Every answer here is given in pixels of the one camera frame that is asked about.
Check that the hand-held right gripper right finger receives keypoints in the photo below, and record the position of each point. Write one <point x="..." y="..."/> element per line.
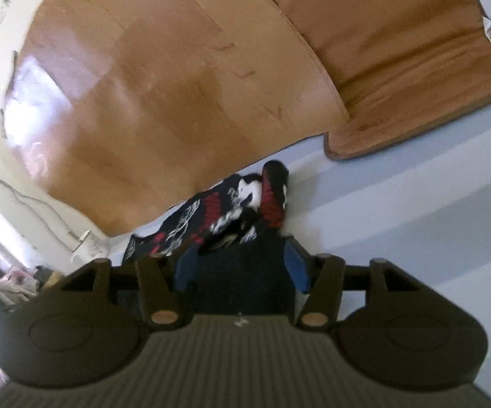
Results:
<point x="296" y="270"/>

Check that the dark patterned knit sweater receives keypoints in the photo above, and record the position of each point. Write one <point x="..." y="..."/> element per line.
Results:
<point x="211" y="216"/>

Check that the striped bed sheet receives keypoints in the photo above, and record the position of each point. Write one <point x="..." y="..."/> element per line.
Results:
<point x="398" y="221"/>

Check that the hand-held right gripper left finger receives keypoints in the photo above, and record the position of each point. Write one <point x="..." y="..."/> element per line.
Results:
<point x="183" y="270"/>

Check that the wood-pattern vinyl sheet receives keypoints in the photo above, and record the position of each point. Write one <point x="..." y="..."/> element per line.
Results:
<point x="143" y="93"/>

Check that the brown seat cushion mat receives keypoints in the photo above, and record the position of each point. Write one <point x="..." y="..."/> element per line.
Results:
<point x="398" y="51"/>

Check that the black tape strip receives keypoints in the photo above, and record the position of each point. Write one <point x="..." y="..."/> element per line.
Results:
<point x="15" y="63"/>

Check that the white enamel mug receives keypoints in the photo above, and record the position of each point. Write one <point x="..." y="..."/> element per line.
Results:
<point x="87" y="253"/>

